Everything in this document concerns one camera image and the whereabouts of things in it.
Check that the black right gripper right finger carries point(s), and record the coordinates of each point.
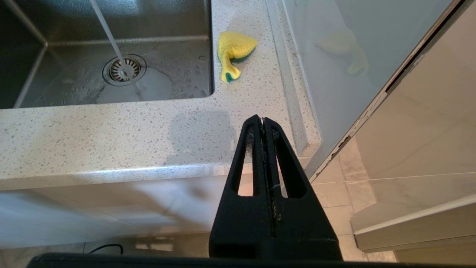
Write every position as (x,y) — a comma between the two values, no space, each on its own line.
(305,230)

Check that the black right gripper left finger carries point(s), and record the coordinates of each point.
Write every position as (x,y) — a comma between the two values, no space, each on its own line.
(241,227)

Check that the stainless steel sink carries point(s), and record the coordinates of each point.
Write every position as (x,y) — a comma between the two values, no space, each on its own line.
(171,74)

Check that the yellow green sponge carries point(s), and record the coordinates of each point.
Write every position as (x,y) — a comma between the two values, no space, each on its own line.
(234,44)

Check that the beige cabinet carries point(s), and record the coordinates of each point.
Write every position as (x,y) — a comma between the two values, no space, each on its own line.
(427,230)

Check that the round metal drain strainer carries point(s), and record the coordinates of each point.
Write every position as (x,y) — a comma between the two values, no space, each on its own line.
(111,71)

